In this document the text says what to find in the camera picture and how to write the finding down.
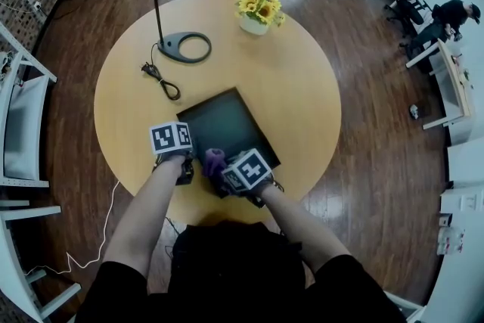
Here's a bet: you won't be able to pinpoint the white skull ornament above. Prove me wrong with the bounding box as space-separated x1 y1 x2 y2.
0 51 16 80

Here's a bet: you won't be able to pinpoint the pink printed packet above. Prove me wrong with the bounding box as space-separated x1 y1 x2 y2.
436 226 466 256

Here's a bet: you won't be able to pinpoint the person's black shirt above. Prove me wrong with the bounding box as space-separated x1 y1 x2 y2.
75 255 408 323

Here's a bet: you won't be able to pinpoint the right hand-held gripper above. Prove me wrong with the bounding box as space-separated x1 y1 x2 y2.
217 147 285 210

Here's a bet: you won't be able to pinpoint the black lamp power cable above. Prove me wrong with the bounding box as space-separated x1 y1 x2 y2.
140 43 182 102

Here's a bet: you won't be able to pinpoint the white counter cabinet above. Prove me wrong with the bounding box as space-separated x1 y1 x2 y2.
438 139 484 258

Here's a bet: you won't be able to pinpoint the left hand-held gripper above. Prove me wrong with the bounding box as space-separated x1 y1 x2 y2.
149 120 197 187

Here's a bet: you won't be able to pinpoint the purple cloth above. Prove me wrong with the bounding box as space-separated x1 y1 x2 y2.
202 148 228 182

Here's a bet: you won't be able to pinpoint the wooden desk with white legs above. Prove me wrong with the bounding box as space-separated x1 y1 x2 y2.
405 39 476 130

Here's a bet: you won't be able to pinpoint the white floor cable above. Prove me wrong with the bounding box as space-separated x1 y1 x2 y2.
24 180 121 277

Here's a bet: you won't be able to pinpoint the white metal shelf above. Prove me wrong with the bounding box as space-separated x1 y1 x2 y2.
0 200 82 323
0 22 58 189

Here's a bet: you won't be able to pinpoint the black tablet screen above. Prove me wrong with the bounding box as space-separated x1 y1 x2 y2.
175 86 282 200

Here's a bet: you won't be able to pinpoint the sunflowers in white pot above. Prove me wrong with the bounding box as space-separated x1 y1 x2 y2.
232 0 287 36

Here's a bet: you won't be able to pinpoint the person's left forearm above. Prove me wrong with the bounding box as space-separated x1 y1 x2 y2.
104 154 188 279

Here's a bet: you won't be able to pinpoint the white bookshelf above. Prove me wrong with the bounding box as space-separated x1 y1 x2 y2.
383 290 428 323

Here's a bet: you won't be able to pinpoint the person's right forearm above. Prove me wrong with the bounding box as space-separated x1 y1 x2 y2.
260 183 351 273

